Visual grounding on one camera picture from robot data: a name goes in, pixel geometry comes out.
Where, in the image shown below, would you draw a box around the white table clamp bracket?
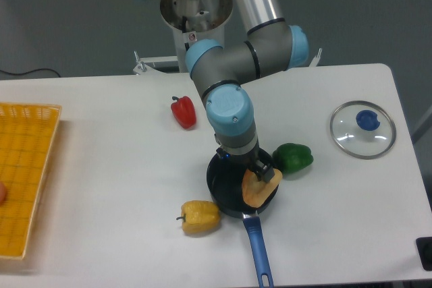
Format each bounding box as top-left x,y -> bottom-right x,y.
132,51 -> 180,76
309,48 -> 323,67

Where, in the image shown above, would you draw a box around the white table clamp bracket left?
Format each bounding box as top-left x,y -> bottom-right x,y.
132,51 -> 180,76

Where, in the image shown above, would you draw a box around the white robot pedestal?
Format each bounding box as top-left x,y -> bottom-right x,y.
160,0 -> 233,73

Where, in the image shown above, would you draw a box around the yellow woven basket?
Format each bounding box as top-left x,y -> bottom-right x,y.
1,103 -> 62,260

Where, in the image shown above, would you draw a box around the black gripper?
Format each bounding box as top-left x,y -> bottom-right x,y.
216,138 -> 274,183

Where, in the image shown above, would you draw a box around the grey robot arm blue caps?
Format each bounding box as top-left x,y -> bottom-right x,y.
160,0 -> 308,181

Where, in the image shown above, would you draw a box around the black device at table edge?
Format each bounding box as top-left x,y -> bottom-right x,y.
416,237 -> 432,271

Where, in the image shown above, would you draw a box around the glass lid blue knob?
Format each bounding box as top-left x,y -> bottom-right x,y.
329,100 -> 397,160

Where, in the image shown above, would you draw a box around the black pan blue handle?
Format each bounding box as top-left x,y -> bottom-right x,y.
207,148 -> 277,287

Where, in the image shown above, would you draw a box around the white table clamp bracket right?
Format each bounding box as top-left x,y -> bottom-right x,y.
309,48 -> 323,67

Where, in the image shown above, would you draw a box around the red bell pepper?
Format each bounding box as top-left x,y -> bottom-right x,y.
171,96 -> 196,129

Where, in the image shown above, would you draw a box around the yellow bell pepper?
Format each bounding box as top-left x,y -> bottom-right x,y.
176,200 -> 220,235

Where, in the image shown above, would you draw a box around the black cable on floor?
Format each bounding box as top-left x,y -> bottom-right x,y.
0,68 -> 62,78

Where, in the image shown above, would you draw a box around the orange triangle bread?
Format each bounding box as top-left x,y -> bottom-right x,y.
242,169 -> 283,208

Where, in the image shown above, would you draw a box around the green bell pepper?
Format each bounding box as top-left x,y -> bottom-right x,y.
272,143 -> 314,174

